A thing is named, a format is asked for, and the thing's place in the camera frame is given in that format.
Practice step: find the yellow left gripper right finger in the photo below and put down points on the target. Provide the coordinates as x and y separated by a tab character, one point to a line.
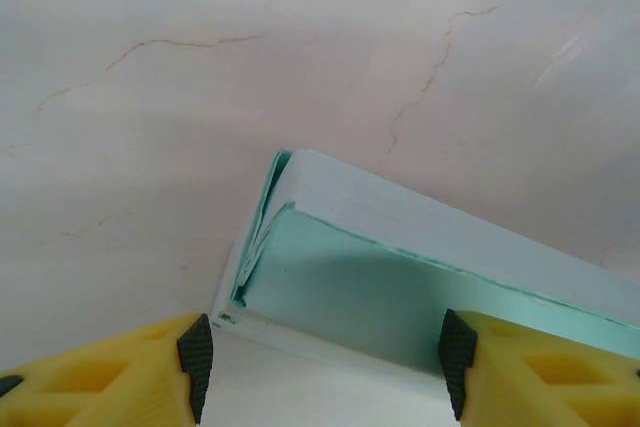
550	382

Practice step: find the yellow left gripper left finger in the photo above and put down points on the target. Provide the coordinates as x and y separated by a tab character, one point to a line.
100	382

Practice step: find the light blue cloth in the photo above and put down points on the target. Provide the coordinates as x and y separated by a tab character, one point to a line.
350	287

